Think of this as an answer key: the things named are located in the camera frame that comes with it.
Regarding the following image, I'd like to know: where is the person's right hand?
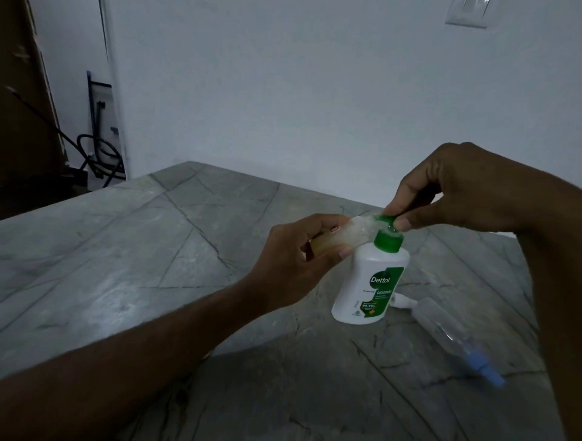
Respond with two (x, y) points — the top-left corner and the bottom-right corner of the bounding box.
(383, 142), (551, 235)

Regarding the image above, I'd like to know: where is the person's left hand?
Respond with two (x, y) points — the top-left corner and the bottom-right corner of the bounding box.
(247, 213), (355, 314)

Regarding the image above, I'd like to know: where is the white green hand sanitizer bottle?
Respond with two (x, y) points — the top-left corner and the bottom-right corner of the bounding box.
(330, 214), (411, 326)

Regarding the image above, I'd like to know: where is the small clear bottle red label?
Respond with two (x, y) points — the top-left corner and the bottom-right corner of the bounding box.
(310, 214), (385, 255)

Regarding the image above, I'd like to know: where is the small clear bottle blue cap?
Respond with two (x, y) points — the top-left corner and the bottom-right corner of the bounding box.
(411, 297), (506, 388)

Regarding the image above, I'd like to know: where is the person's left forearm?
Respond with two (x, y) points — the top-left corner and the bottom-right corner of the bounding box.
(0, 281), (273, 441)

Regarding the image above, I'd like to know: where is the person's right forearm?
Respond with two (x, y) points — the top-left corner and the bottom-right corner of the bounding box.
(516, 172), (582, 441)

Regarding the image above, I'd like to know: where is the dark box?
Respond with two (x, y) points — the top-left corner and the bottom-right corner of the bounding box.
(63, 167), (90, 194)

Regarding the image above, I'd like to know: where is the brown wooden door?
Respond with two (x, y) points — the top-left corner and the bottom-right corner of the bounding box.
(0, 0), (69, 219)

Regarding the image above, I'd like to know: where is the white wall switch plate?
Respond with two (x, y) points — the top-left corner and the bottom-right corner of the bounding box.
(445, 0), (492, 29)

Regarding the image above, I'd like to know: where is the black coiled hose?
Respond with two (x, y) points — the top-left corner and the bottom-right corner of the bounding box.
(76, 134), (126, 181)

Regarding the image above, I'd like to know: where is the thin black cable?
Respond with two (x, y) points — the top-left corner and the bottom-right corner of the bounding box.
(7, 86), (92, 169)

